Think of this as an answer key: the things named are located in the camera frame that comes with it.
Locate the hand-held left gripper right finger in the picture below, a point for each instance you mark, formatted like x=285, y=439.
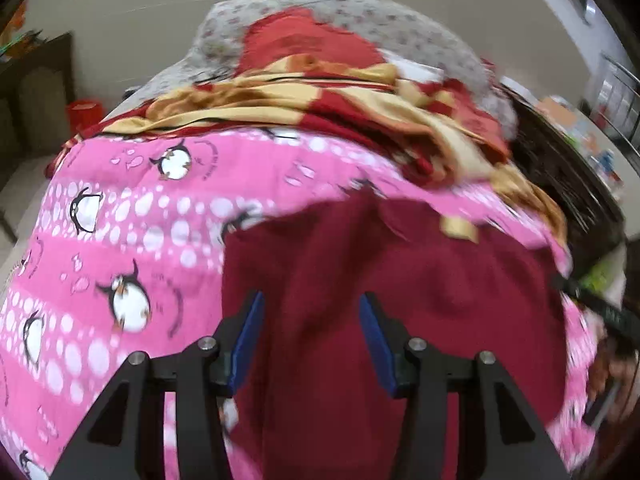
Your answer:
x=377, y=347

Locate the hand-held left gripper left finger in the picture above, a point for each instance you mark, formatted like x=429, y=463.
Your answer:
x=247, y=342

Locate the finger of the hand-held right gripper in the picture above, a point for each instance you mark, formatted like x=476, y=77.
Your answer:
x=575, y=290

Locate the maroon cloth garment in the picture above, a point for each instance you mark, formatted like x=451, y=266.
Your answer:
x=325, y=260

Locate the person's right hand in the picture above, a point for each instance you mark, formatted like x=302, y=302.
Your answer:
x=617, y=372

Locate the green printed packet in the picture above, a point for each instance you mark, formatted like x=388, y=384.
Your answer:
x=602, y=272

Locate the dark carved wooden headboard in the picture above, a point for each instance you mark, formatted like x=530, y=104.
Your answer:
x=565, y=180

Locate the small blue packet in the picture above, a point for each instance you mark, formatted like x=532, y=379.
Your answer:
x=608, y=161

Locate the orange paper card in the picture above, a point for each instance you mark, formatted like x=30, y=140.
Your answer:
x=560, y=115

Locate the pink penguin print blanket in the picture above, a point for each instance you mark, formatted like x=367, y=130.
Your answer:
x=150, y=185

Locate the metal railing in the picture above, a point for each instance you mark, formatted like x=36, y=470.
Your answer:
x=620, y=95

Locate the red and gold blanket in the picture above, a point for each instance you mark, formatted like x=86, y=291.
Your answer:
x=310, y=95

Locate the red plastic bucket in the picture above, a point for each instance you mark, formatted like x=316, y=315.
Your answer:
x=82, y=114

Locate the dark wooden cabinet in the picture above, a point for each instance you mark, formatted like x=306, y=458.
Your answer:
x=35, y=95

